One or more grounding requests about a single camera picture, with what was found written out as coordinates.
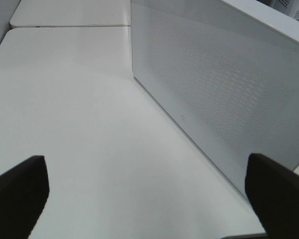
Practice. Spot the white microwave oven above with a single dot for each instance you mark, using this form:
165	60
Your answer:
227	71

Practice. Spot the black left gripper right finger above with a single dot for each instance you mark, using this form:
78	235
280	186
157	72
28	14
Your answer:
273	192

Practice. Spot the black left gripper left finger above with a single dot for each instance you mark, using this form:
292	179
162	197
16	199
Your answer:
24	190

